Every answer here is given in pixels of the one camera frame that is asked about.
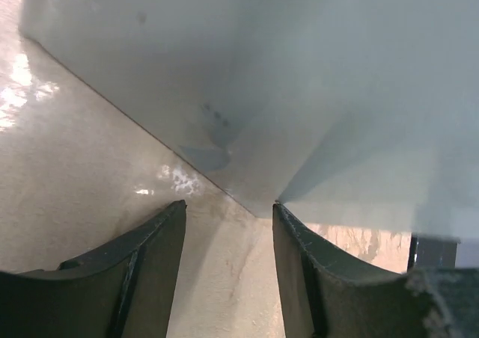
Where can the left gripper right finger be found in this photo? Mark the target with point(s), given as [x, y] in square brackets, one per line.
[327, 292]

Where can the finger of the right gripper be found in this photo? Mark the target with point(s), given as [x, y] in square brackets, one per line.
[431, 252]

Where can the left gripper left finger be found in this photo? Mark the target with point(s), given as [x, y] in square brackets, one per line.
[124, 288]

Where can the pale green bottom book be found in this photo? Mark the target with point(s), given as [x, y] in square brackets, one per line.
[361, 113]

